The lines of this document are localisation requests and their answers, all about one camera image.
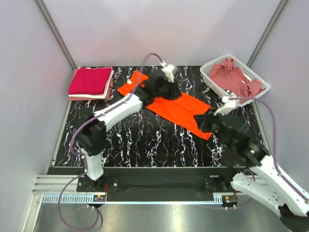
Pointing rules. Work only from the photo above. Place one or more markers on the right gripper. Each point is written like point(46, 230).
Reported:
point(203, 120)

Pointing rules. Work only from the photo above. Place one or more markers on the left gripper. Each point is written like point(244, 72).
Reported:
point(175, 93)

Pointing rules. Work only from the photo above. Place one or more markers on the orange t shirt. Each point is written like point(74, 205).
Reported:
point(181, 112)

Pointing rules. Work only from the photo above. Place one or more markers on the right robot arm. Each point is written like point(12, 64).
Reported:
point(282, 195)

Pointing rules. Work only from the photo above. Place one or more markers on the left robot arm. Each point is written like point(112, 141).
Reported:
point(91, 135)

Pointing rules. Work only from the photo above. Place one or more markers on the dusty pink t shirt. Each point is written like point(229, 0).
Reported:
point(228, 76)

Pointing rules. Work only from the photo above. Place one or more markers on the white plastic basket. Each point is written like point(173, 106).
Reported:
point(206, 68)

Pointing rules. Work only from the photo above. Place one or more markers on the folded magenta t shirt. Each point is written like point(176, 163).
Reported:
point(89, 81)

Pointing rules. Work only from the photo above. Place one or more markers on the folded pink t shirt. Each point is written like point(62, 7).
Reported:
point(106, 94)

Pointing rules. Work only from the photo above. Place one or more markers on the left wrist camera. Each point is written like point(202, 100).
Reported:
point(169, 71)

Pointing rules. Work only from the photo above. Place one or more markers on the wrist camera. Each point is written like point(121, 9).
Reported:
point(169, 71)
point(229, 103)

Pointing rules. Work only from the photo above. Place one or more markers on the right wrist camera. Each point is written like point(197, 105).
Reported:
point(229, 103)

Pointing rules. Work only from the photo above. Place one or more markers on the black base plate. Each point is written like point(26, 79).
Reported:
point(160, 185)

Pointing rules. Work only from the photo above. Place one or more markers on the aluminium frame rail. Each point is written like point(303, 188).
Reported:
point(49, 184)

